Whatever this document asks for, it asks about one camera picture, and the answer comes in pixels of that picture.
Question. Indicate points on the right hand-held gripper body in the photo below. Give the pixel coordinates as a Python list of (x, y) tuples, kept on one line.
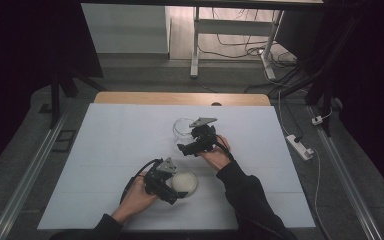
[(205, 136)]

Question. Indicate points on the black plug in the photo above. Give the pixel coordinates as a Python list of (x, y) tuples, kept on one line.
[(298, 137)]

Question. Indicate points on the dark grey cabinet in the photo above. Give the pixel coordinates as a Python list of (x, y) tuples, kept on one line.
[(293, 33)]

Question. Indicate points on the white power strip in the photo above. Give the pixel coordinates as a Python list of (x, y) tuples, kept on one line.
[(298, 147)]

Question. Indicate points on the person's left hand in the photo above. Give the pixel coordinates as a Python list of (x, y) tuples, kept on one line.
[(135, 198)]

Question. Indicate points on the cream round jar lid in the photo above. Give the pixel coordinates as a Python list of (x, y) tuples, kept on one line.
[(185, 182)]

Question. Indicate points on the person's right hand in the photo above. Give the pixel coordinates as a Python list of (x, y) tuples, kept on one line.
[(218, 156)]

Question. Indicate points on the white table sheet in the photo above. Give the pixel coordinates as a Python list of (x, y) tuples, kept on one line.
[(96, 140)]

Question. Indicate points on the clear glass jar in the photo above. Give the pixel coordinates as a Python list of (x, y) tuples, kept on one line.
[(180, 130)]

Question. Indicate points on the small white adapter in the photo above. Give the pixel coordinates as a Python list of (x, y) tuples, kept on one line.
[(317, 120)]

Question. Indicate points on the white desk frame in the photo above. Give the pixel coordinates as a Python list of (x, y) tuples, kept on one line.
[(233, 27)]

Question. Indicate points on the aluminium rail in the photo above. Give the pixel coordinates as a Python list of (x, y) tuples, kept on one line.
[(346, 180), (30, 180)]

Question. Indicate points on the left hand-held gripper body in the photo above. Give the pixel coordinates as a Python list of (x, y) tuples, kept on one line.
[(156, 181)]

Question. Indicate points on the black metal stand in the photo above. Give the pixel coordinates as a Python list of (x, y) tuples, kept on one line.
[(326, 93), (55, 100)]

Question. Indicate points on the dark desk top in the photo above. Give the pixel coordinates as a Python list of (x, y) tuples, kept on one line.
[(213, 4)]

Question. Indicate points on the black flat frame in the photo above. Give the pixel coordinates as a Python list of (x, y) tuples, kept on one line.
[(65, 141)]

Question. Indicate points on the dark curtain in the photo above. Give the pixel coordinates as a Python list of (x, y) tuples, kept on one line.
[(13, 66), (380, 83)]

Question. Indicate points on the wooden table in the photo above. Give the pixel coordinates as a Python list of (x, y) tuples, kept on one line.
[(166, 98)]

